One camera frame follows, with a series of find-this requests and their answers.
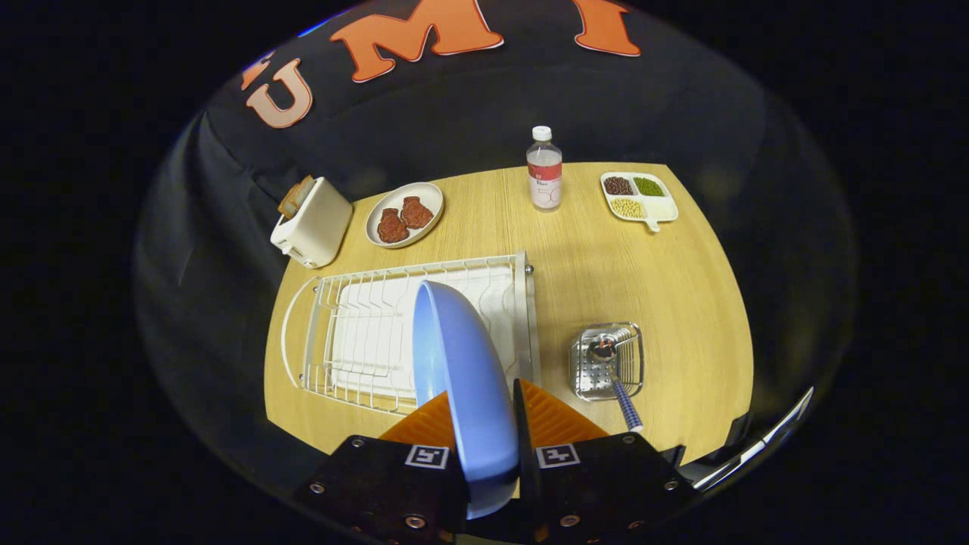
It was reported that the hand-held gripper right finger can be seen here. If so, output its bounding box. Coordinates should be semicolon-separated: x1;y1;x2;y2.
513;378;701;545

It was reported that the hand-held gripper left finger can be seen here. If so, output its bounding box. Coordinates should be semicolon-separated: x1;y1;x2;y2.
294;390;472;545

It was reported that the blue plate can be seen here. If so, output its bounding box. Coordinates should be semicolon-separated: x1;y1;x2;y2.
411;280;522;520

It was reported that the metal mesh basket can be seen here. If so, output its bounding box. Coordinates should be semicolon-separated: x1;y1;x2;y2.
569;322;645;401

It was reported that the spoon with blue checked handle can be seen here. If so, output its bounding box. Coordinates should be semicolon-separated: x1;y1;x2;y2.
587;333;644;434

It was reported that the white wire dish rack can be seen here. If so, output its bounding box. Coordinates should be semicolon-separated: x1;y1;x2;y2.
280;251;542;416

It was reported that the white oval plate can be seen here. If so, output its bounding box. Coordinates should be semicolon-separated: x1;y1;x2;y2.
365;182;445;249

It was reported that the brown meat piece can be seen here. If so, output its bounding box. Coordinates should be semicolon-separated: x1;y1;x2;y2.
400;196;435;230
376;208;410;244

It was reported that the clear bottle with red label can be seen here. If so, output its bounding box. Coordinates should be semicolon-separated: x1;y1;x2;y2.
526;126;564;212

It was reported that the white divided tray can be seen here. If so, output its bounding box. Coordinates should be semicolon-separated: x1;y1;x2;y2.
600;171;679;233

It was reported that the white toaster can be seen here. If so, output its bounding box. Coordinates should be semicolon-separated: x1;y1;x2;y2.
270;176;354;269

